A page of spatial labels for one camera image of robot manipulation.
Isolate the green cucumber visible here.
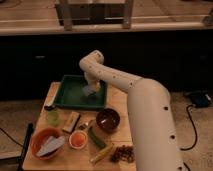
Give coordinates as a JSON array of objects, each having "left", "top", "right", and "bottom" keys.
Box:
[{"left": 88, "top": 127, "right": 106, "bottom": 149}]

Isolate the orange bowl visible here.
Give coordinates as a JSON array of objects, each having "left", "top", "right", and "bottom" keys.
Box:
[{"left": 30, "top": 127, "right": 64, "bottom": 160}]

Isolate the small metal spoon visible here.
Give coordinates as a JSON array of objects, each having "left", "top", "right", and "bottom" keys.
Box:
[{"left": 78, "top": 119, "right": 94, "bottom": 130}]

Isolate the brown grape bunch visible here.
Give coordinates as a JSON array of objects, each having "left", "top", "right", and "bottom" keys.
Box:
[{"left": 110, "top": 145, "right": 135, "bottom": 163}]

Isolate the wooden block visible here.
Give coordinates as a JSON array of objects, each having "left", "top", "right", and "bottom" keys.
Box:
[{"left": 62, "top": 111, "right": 80, "bottom": 133}]

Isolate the wooden frame stand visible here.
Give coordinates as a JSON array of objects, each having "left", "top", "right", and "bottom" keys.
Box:
[{"left": 54, "top": 0, "right": 134, "bottom": 31}]

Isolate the dark brown bowl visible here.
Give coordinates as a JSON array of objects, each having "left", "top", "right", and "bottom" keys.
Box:
[{"left": 96, "top": 108, "right": 120, "bottom": 132}]

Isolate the black cable on floor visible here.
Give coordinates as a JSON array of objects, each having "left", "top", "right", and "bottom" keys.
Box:
[{"left": 179, "top": 103, "right": 199, "bottom": 151}]

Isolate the green plastic tray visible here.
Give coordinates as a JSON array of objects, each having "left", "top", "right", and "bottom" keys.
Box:
[{"left": 54, "top": 75, "right": 107, "bottom": 110}]

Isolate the small white orange cup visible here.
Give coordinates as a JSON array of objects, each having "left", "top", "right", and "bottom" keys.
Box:
[{"left": 69, "top": 130, "right": 87, "bottom": 150}]

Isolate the green translucent cup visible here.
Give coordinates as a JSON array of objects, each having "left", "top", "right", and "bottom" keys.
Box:
[{"left": 46, "top": 111, "right": 60, "bottom": 127}]

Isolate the grey cloth in bowl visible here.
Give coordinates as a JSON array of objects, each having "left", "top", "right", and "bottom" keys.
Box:
[{"left": 36, "top": 136, "right": 65, "bottom": 157}]

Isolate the black table side bar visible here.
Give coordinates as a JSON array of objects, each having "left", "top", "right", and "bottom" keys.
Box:
[{"left": 17, "top": 123, "right": 34, "bottom": 171}]

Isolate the dark blue floor device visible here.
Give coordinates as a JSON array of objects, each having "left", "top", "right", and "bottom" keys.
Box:
[{"left": 189, "top": 92, "right": 211, "bottom": 108}]

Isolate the yellow corn cob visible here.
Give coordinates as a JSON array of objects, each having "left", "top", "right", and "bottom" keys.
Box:
[{"left": 90, "top": 144, "right": 113, "bottom": 164}]

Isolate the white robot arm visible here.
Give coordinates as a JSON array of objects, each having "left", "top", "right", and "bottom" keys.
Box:
[{"left": 79, "top": 50, "right": 185, "bottom": 171}]

